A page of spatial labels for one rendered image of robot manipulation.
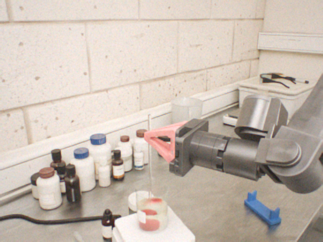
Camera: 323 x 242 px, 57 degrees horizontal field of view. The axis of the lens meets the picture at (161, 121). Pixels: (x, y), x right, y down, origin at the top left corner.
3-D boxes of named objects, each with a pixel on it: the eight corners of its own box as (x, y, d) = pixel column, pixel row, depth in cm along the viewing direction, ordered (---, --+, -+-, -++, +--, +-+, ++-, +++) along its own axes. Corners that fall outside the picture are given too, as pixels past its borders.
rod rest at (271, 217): (281, 222, 71) (284, 209, 70) (270, 226, 70) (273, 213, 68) (253, 200, 79) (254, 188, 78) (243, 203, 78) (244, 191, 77)
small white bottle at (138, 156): (135, 165, 98) (134, 143, 95) (144, 166, 97) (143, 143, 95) (133, 170, 95) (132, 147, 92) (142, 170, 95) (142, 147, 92)
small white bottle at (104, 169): (112, 185, 86) (110, 158, 83) (101, 188, 85) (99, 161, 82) (108, 180, 89) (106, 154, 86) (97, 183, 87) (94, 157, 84)
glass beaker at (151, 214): (170, 236, 54) (171, 196, 51) (135, 238, 54) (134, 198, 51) (166, 212, 61) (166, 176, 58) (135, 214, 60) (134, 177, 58)
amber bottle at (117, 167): (111, 175, 92) (109, 149, 89) (122, 173, 93) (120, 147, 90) (114, 181, 88) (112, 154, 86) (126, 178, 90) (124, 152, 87)
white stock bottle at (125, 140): (131, 156, 104) (130, 133, 101) (134, 162, 100) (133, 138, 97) (117, 158, 103) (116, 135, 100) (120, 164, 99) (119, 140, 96)
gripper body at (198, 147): (171, 136, 44) (218, 147, 41) (199, 117, 52) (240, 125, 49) (171, 175, 46) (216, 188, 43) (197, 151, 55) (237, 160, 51)
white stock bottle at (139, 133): (146, 155, 105) (146, 126, 101) (154, 162, 100) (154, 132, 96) (131, 159, 102) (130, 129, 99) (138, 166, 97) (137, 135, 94)
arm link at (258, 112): (296, 165, 35) (315, 190, 40) (314, 83, 39) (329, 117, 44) (210, 154, 43) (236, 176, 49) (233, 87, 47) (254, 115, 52)
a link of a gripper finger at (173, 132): (136, 121, 50) (187, 132, 45) (158, 110, 56) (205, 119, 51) (137, 158, 52) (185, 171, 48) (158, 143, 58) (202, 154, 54)
